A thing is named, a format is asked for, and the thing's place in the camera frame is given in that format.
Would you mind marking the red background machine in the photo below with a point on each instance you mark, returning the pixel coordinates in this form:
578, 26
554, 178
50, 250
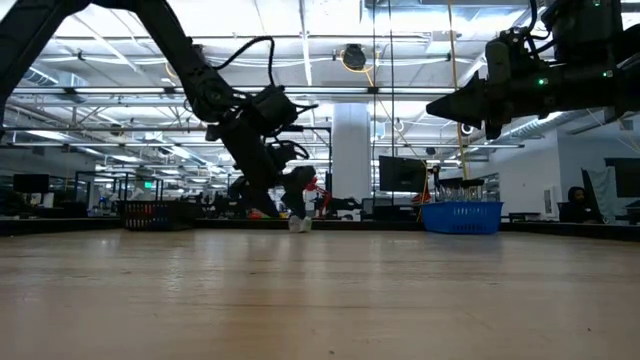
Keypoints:
320, 192

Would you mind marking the blue plastic basket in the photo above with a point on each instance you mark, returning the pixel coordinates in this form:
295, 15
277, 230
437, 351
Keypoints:
462, 218

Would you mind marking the black desk monitor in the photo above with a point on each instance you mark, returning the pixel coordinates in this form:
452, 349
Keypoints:
30, 183
625, 177

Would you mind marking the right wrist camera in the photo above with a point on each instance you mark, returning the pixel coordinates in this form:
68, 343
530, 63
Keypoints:
505, 52

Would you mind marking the person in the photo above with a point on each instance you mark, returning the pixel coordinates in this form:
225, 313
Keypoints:
577, 206

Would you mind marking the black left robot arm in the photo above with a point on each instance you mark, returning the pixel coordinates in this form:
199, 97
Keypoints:
170, 45

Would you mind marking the white building column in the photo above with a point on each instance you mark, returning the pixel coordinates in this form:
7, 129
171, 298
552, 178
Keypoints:
351, 150

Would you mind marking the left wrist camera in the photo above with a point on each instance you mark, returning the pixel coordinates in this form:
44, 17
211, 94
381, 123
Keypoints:
272, 107

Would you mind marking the black plastic basket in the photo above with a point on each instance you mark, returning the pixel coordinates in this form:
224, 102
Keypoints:
160, 216

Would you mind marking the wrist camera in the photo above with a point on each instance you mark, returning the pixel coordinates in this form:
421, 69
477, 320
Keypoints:
505, 52
272, 107

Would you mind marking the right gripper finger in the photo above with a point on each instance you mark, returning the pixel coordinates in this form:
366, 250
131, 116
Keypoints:
460, 105

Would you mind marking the red chair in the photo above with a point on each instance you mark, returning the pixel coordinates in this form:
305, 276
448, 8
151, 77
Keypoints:
419, 198

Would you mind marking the black aluminium table frame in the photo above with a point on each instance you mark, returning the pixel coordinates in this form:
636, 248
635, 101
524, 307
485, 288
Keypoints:
60, 226

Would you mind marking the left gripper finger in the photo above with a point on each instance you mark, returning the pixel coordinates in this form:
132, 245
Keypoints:
252, 197
299, 192

